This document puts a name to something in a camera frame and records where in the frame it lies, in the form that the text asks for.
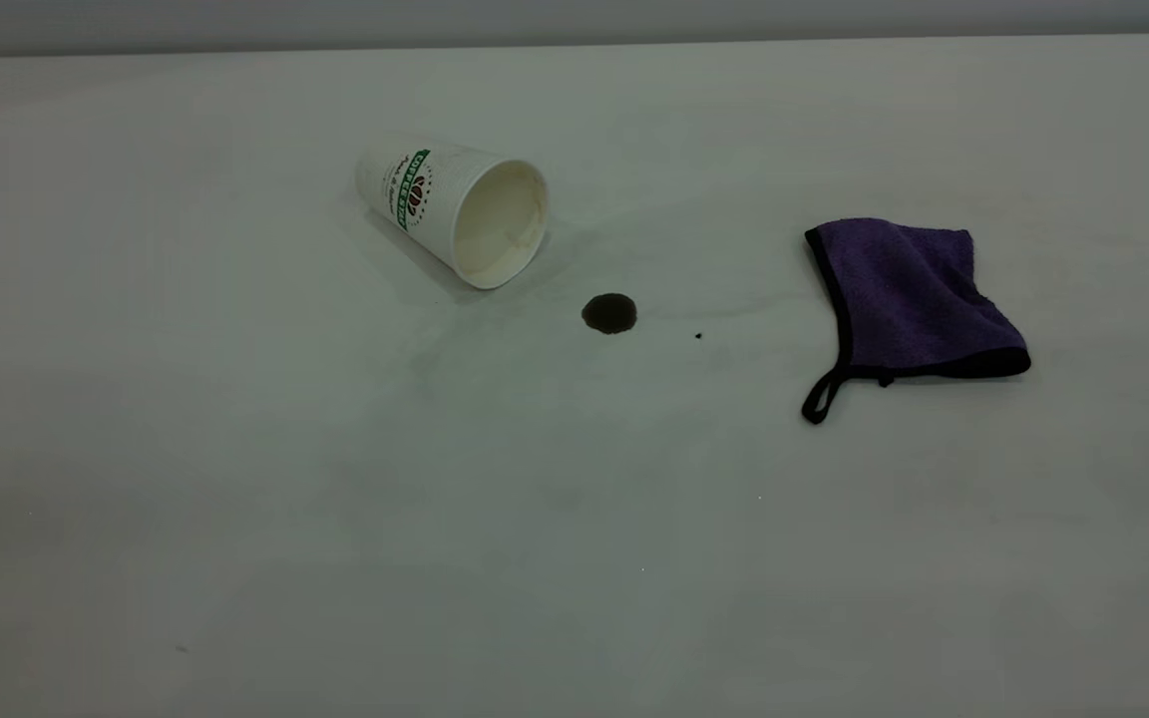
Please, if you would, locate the purple cloth with black trim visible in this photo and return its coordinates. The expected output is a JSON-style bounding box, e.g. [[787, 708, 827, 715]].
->
[[801, 217, 1032, 426]]

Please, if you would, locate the dark coffee spill spot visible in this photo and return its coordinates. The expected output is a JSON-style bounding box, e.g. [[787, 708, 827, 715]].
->
[[581, 292, 638, 335]]

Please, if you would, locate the white paper coffee cup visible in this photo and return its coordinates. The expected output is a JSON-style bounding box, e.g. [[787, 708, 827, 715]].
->
[[355, 143, 551, 291]]

